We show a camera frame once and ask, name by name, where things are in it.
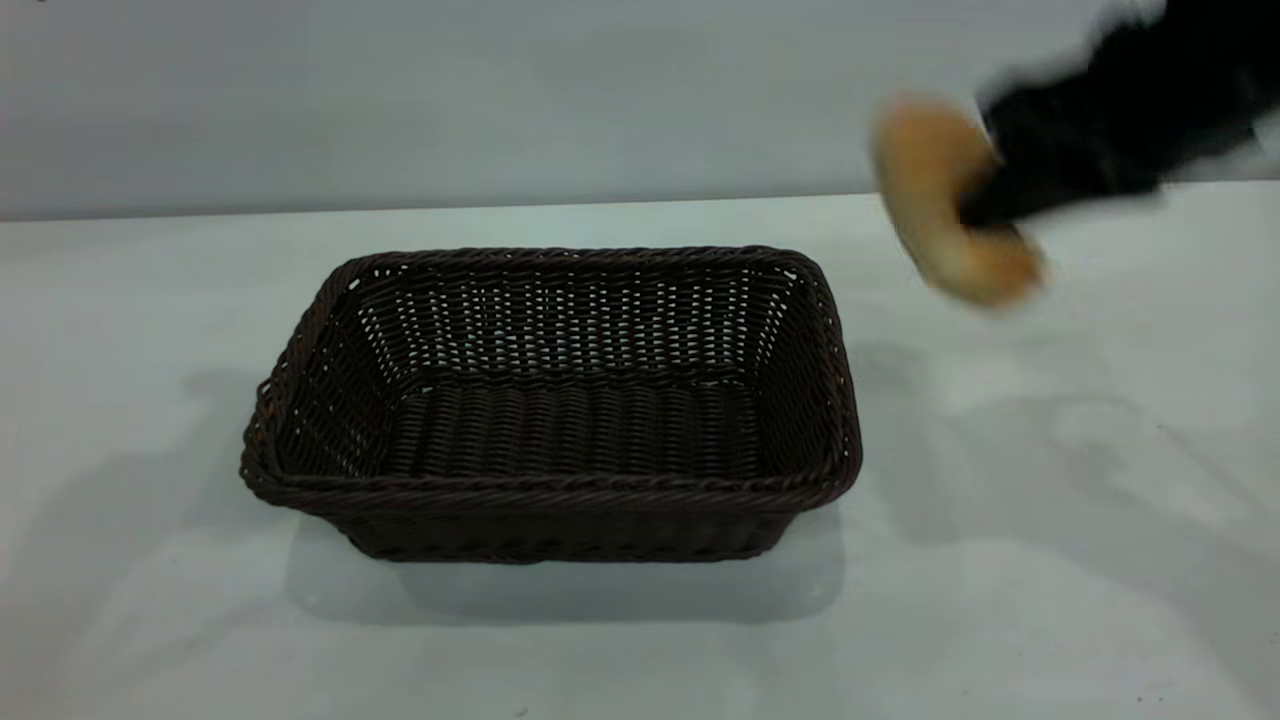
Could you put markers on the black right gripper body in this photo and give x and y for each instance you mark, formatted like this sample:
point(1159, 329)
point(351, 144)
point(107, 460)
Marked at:
point(1080, 120)

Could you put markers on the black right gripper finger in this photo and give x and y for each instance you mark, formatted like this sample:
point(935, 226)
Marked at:
point(995, 205)

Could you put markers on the striped orange bread roll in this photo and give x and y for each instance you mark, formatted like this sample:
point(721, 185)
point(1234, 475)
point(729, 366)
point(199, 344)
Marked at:
point(925, 180)

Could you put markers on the dark brown woven basket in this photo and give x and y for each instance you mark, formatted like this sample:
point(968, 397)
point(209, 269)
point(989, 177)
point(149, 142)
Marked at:
point(560, 520)

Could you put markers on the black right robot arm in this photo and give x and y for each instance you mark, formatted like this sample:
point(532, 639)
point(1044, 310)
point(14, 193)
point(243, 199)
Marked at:
point(1225, 70)

